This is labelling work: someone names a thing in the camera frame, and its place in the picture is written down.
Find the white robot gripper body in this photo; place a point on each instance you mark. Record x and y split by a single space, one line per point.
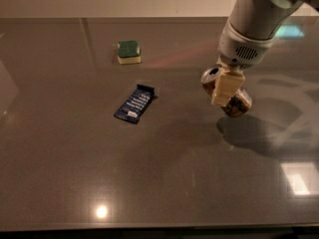
239 49

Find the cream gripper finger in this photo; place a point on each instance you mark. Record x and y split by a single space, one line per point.
227 83

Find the orange LaCroix soda can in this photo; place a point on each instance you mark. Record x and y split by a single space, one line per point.
239 104

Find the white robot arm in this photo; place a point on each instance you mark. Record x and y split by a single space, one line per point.
247 36

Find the blue snack bar wrapper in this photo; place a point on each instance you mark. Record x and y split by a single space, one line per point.
136 104

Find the green and yellow sponge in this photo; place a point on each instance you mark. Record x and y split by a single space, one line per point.
129 52

